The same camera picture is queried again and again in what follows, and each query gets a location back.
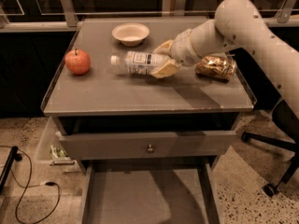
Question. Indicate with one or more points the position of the red apple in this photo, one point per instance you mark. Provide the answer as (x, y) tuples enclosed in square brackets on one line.
[(77, 61)]

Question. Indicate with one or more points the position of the open middle grey drawer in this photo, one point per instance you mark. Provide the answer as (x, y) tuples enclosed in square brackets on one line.
[(149, 193)]

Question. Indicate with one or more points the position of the grey drawer cabinet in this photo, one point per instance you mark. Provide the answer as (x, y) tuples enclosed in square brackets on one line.
[(105, 102)]

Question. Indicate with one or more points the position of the upper grey drawer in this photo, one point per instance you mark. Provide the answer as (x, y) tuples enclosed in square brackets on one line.
[(107, 146)]

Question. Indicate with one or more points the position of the right metal rail bracket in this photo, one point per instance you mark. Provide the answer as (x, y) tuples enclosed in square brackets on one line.
[(285, 11)]

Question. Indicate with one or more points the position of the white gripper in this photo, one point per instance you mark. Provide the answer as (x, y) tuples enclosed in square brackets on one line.
[(183, 49)]

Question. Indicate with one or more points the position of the crushed gold snack can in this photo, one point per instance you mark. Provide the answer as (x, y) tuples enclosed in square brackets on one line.
[(216, 67)]

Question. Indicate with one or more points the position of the left metal rail bracket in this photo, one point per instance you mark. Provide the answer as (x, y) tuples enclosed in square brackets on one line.
[(69, 13)]

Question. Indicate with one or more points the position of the clear plastic storage bin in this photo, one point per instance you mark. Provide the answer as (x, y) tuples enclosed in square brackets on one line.
[(49, 151)]

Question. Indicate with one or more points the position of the black office chair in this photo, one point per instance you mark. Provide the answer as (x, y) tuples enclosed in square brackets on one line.
[(286, 120)]

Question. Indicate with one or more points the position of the blue plastic water bottle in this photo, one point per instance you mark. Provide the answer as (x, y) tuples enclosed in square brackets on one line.
[(137, 63)]

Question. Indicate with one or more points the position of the black bar on floor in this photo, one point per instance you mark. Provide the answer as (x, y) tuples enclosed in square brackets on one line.
[(10, 159)]

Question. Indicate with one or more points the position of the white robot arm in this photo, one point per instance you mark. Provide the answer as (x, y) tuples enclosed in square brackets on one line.
[(236, 24)]

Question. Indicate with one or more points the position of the round metal drawer knob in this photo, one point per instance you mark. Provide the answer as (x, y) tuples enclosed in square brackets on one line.
[(150, 149)]

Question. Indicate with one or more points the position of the white paper bowl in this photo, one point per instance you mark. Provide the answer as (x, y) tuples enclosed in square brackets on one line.
[(131, 34)]

